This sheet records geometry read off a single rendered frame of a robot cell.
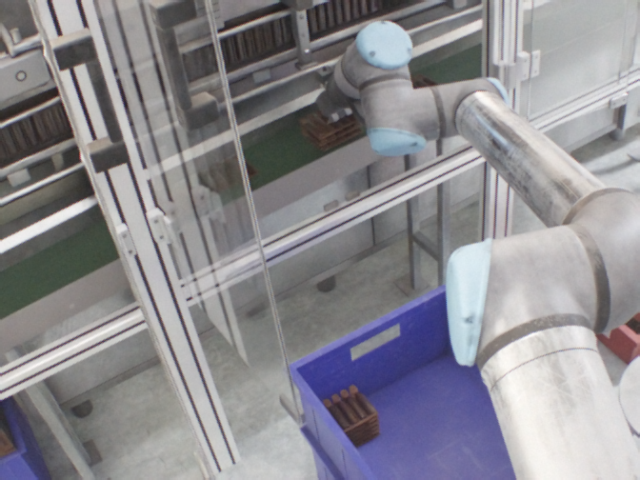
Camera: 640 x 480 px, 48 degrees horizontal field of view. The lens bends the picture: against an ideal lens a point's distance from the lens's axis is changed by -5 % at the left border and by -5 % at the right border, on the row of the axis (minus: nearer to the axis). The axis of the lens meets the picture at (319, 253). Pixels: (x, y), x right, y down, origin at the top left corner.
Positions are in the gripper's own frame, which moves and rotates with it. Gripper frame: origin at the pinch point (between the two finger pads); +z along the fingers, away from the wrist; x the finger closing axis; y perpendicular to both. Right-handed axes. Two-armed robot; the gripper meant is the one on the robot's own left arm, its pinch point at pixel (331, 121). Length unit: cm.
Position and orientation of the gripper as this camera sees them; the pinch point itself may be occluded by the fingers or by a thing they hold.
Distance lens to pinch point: 157.4
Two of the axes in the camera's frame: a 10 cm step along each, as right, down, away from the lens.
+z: -2.7, 1.4, 9.5
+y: -4.8, -8.8, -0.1
